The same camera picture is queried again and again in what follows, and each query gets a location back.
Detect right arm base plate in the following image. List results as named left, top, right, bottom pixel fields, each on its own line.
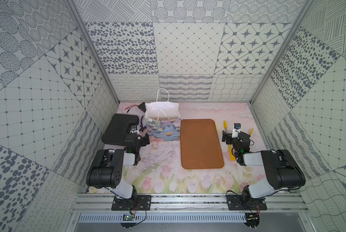
left=226, top=194, right=267, bottom=212

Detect right controller board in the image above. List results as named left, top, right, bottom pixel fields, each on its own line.
left=244, top=213, right=260, bottom=229

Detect left controller board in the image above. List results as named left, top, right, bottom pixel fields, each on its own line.
left=120, top=214, right=136, bottom=229

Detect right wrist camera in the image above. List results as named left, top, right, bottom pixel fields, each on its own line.
left=232, top=123, right=241, bottom=138

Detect black battery box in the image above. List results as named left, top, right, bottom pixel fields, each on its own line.
left=138, top=102, right=147, bottom=113

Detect brown serving tray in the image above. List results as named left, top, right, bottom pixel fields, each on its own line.
left=180, top=119, right=224, bottom=170

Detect aluminium mounting rail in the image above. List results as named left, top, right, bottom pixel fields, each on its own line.
left=70, top=193, right=308, bottom=213

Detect yellow steel food tongs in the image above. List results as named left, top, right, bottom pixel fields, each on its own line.
left=223, top=121, right=254, bottom=165

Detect blue black cutting pliers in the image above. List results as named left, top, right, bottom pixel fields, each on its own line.
left=139, top=115, right=149, bottom=137

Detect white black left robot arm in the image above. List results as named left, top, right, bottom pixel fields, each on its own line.
left=86, top=133, right=150, bottom=203

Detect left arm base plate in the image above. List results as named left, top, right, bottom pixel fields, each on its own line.
left=112, top=195, right=152, bottom=211

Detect floral paper gift bag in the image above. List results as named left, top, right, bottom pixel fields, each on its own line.
left=145, top=88, right=181, bottom=141

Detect controller board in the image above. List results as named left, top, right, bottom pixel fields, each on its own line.
left=120, top=214, right=136, bottom=229
left=244, top=213, right=260, bottom=229

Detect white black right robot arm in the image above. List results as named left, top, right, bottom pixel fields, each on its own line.
left=222, top=130, right=306, bottom=200

